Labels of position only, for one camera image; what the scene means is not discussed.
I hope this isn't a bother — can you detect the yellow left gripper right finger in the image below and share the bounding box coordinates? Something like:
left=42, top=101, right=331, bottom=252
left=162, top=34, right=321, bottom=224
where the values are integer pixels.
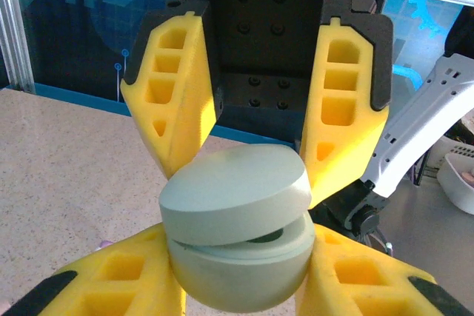
left=296, top=223, right=474, bottom=316

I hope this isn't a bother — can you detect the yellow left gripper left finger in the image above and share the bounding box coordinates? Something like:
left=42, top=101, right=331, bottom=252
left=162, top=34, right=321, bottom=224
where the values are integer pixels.
left=0, top=223, right=188, bottom=316

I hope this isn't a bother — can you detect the green earbud charging case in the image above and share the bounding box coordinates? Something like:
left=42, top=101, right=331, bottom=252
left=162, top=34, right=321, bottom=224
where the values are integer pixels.
left=158, top=144, right=316, bottom=313

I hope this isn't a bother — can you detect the white plastic bin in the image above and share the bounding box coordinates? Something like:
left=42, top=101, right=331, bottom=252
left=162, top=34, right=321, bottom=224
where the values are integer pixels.
left=436, top=152, right=474, bottom=215

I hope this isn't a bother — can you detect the blue printed circuit wall panel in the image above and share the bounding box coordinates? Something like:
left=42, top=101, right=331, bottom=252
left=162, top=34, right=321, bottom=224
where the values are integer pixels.
left=10, top=0, right=474, bottom=147

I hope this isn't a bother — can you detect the aluminium frame post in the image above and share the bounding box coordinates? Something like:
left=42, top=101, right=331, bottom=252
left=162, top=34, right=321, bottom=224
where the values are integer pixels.
left=0, top=0, right=36, bottom=95

